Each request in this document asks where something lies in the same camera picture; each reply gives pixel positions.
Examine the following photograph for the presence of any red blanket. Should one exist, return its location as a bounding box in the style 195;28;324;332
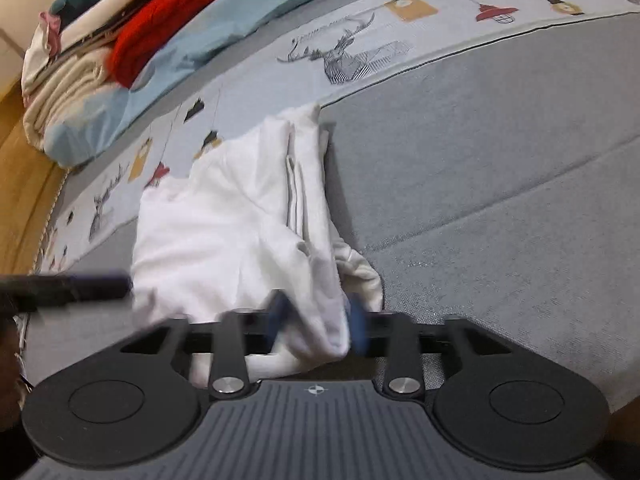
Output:
107;0;257;88

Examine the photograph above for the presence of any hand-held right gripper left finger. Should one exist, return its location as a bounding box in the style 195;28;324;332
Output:
120;290;296;402

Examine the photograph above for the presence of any white folded quilt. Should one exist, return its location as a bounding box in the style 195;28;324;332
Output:
22;0;201;96

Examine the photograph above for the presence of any white pink-trimmed cloth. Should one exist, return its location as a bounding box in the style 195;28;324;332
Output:
22;10;65;96

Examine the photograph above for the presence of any grey printed bed sheet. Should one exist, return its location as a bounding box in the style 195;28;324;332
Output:
25;0;640;411

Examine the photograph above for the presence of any cream folded blanket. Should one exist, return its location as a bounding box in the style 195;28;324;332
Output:
22;47;117;152

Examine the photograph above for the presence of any wooden bed frame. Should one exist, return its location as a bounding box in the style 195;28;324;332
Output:
0;82;68;277

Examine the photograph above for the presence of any light blue sheet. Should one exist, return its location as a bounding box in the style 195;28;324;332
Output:
45;0;416;170

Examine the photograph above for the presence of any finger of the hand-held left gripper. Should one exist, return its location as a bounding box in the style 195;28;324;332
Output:
0;271;135;313

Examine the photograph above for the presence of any white garment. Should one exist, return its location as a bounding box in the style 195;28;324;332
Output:
131;102;385;391

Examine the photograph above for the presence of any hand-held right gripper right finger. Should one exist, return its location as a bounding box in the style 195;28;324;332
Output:
346;297;517;402

